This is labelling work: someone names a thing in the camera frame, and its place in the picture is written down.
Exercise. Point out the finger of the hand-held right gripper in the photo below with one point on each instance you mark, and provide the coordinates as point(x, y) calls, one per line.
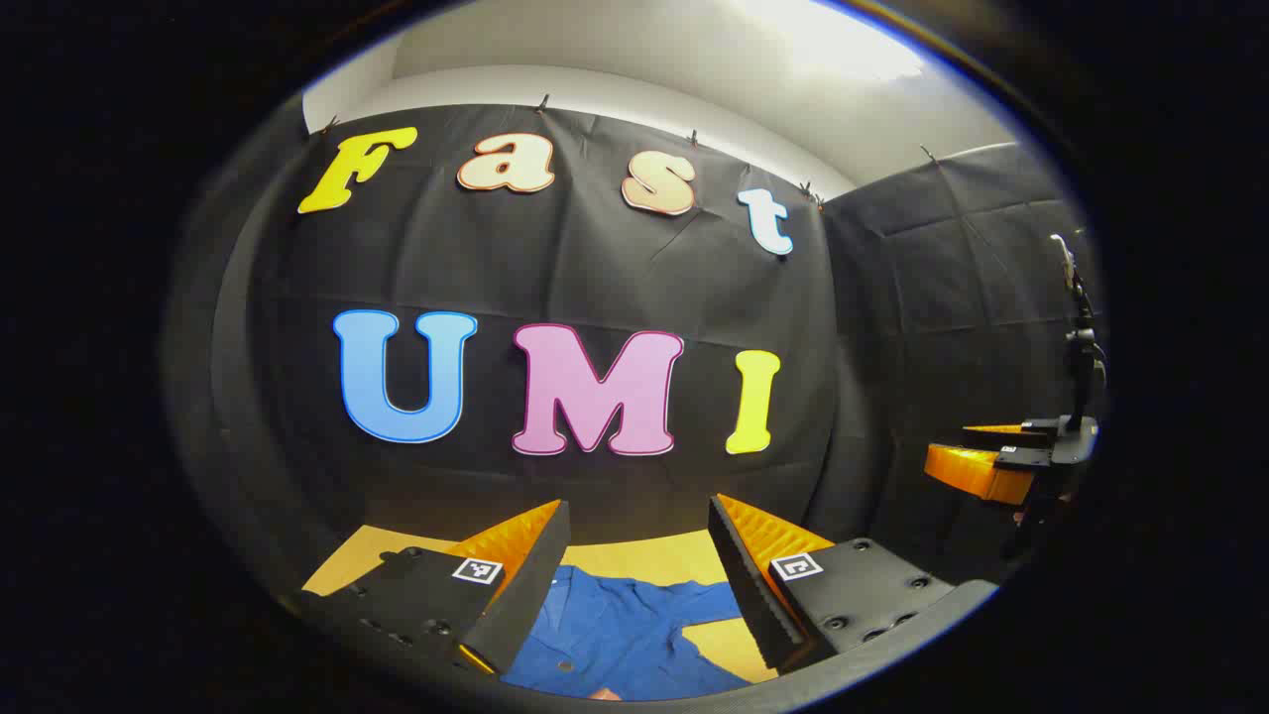
point(977, 474)
point(1006, 438)

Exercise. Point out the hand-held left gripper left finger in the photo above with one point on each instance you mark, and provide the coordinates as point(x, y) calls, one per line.
point(530, 575)

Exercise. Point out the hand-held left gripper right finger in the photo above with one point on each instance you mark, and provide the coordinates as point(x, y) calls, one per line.
point(744, 575)

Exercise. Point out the black backdrop cloth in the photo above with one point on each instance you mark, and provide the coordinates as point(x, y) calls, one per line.
point(595, 278)

